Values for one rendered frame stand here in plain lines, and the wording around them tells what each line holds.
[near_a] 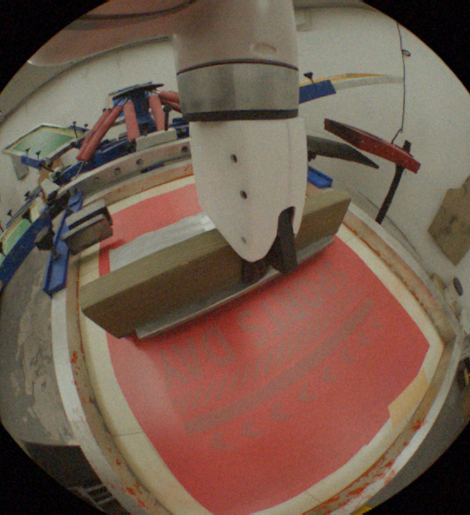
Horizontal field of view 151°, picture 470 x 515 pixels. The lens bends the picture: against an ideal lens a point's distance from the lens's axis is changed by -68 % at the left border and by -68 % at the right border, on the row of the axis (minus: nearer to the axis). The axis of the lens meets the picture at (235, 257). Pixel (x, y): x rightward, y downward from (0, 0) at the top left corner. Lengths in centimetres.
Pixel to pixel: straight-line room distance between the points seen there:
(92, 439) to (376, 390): 34
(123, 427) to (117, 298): 17
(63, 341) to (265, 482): 29
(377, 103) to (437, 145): 73
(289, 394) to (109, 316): 20
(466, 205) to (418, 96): 104
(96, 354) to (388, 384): 39
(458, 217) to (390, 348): 186
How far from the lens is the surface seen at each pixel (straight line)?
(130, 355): 25
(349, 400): 26
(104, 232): 36
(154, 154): 57
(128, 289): 16
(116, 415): 26
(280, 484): 26
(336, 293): 29
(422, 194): 211
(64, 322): 29
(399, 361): 32
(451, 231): 211
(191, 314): 20
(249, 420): 22
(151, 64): 464
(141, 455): 26
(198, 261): 16
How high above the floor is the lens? 117
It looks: 49 degrees down
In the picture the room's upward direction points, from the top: straight up
